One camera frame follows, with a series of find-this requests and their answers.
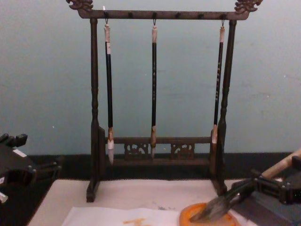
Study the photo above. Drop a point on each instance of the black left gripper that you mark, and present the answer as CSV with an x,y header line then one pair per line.
x,y
14,164

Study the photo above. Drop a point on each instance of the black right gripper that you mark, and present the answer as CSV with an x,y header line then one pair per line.
x,y
294,183

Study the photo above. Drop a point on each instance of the grey flat pad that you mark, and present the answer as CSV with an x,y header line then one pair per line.
x,y
263,212

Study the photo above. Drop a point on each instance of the white paper sheet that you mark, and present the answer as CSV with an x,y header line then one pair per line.
x,y
98,217

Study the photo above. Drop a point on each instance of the round orange ink dish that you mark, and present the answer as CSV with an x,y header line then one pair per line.
x,y
188,215

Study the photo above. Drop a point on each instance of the dark carved wooden brush rack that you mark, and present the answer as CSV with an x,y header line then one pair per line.
x,y
94,94

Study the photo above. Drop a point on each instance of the white felt mat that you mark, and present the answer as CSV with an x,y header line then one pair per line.
x,y
141,191

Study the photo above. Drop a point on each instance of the thick black brush, white tip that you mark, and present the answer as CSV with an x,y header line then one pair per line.
x,y
109,94

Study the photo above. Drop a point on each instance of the thin black brush, gold marks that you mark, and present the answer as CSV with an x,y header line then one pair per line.
x,y
218,89

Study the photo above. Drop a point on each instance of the black brush with brown ferrule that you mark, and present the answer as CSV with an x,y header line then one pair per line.
x,y
154,94

